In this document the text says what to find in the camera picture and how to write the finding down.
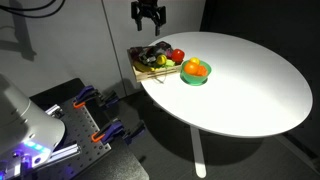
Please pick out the small yellow toy lemon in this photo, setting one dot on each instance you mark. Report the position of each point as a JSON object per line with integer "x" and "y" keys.
{"x": 194, "y": 61}

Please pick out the green plastic bowl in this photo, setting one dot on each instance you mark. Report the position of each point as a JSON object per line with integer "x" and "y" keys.
{"x": 196, "y": 79}

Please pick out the white table leg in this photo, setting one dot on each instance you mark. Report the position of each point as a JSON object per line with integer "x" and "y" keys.
{"x": 198, "y": 151}

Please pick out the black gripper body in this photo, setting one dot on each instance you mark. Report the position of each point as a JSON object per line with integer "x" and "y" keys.
{"x": 148, "y": 8}

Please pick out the black clamp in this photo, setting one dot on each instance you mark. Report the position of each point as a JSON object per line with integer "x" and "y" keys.
{"x": 135, "y": 130}
{"x": 110, "y": 98}

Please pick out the red toy tomato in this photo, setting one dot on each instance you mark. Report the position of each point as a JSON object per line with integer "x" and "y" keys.
{"x": 177, "y": 55}

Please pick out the yellow toy banana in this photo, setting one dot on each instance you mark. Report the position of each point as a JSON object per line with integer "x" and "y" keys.
{"x": 143, "y": 67}

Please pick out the perforated metal breadboard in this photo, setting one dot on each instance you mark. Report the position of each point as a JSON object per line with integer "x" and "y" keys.
{"x": 80, "y": 133}

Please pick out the purple clamp with orange tip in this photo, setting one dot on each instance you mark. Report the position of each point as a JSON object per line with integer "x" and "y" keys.
{"x": 85, "y": 96}
{"x": 107, "y": 131}

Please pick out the orange toy fruit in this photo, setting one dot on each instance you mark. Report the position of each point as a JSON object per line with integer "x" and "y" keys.
{"x": 191, "y": 68}

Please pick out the yellow toy ball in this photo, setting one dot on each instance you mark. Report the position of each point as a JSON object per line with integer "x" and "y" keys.
{"x": 161, "y": 60}

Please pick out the aluminium extrusion rail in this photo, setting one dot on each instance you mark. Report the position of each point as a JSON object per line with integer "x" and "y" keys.
{"x": 65, "y": 152}

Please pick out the black and white picture cube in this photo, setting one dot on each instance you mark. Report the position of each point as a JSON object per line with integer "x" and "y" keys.
{"x": 148, "y": 57}

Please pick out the wooden tray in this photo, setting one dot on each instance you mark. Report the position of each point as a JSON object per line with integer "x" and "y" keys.
{"x": 153, "y": 72}

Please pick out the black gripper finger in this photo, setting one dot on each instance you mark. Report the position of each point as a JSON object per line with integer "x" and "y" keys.
{"x": 158, "y": 28}
{"x": 139, "y": 24}

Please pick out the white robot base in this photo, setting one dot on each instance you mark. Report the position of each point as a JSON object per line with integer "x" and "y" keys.
{"x": 23, "y": 126}

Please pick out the orange toy block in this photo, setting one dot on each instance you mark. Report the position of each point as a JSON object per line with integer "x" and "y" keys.
{"x": 202, "y": 70}

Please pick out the lime green block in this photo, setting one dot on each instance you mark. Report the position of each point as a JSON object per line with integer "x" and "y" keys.
{"x": 170, "y": 63}

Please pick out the purple cube with orange print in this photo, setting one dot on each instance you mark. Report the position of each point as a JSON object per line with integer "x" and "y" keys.
{"x": 136, "y": 52}

